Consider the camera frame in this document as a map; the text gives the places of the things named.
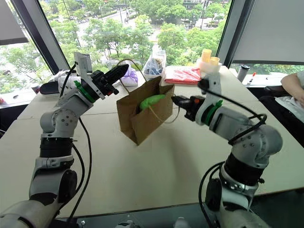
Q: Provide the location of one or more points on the seated person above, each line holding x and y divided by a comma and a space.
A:
291, 83

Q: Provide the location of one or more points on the red plastic bag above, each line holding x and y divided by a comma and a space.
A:
181, 74

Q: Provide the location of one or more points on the tall yellow cup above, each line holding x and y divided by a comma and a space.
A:
206, 55

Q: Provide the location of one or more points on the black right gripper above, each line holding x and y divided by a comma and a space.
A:
193, 108

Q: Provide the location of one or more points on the clear plastic bag with items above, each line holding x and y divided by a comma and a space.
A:
155, 64

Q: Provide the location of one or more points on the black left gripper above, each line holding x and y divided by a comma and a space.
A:
104, 83

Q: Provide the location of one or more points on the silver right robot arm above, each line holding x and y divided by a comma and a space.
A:
251, 140

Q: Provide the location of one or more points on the dark window frame post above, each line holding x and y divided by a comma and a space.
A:
231, 31
40, 33

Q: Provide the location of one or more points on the short yellow cup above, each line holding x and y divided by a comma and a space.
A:
214, 61

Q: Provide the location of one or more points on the white crumpled plastic bag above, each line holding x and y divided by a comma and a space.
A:
67, 79

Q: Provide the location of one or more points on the red capped marker pen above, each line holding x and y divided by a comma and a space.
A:
251, 79

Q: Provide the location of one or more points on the white black thermos mug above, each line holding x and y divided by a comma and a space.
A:
243, 72

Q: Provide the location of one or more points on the brown paper bag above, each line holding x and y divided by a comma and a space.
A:
147, 123

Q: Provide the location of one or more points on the black white slipper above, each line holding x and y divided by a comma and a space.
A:
48, 89

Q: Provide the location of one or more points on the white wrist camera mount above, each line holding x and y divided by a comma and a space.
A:
85, 69
210, 95

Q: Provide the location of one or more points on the green plush toy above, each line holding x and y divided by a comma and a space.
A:
149, 101

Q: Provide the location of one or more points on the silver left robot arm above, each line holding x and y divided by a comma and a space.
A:
54, 123

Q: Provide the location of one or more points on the grey roller blind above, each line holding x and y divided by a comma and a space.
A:
10, 21
273, 31

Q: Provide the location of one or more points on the translucent white container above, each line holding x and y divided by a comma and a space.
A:
209, 69

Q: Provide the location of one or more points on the purple white plastic bag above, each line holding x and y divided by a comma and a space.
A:
130, 76

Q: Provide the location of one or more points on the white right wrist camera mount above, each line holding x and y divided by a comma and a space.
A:
210, 95

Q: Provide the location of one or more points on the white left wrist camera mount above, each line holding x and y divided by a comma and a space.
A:
85, 69

